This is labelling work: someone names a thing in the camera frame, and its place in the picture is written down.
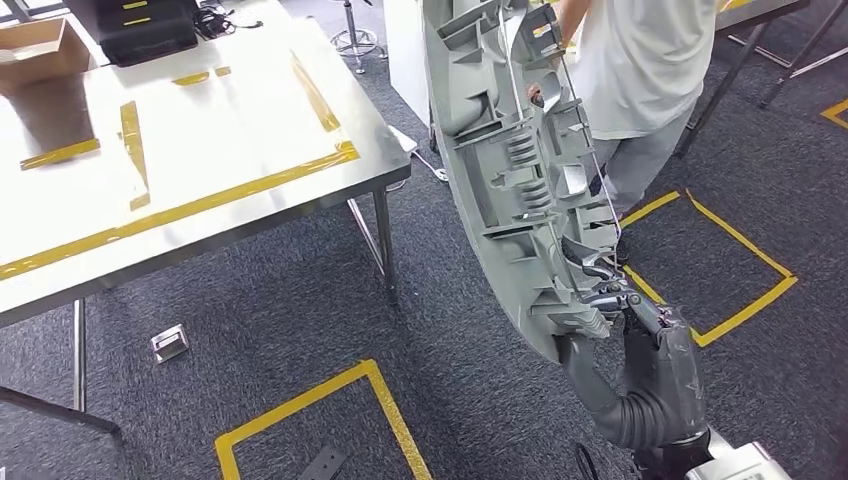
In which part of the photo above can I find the white table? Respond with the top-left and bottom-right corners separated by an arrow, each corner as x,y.
382,0 -> 439,127

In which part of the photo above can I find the white power cable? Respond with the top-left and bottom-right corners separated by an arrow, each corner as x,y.
387,124 -> 450,184

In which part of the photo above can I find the black cable tangle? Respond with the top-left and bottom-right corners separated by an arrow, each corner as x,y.
192,0 -> 265,41

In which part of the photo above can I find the yellow floor tape square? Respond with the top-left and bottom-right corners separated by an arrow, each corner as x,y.
820,97 -> 848,130
619,188 -> 800,349
213,359 -> 435,480

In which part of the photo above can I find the person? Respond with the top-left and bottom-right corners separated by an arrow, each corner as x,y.
526,0 -> 723,263

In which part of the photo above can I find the black camera cable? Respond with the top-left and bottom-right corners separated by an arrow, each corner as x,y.
574,442 -> 601,480

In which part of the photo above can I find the steel floor socket box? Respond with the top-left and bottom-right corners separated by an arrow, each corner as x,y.
150,323 -> 191,365

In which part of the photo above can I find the black equipment case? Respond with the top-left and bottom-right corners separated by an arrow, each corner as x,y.
62,0 -> 200,68

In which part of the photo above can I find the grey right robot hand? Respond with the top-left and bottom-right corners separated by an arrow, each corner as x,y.
556,238 -> 710,440

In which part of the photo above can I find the cardboard box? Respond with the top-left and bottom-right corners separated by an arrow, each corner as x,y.
0,16 -> 94,97

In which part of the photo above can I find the silver wheel hubcap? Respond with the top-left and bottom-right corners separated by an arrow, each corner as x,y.
422,0 -> 627,364

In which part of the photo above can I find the steel workbench table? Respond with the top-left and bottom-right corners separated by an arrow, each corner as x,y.
0,0 -> 420,439

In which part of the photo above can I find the steel table with dark legs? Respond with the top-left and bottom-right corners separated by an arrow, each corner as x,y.
675,0 -> 848,160

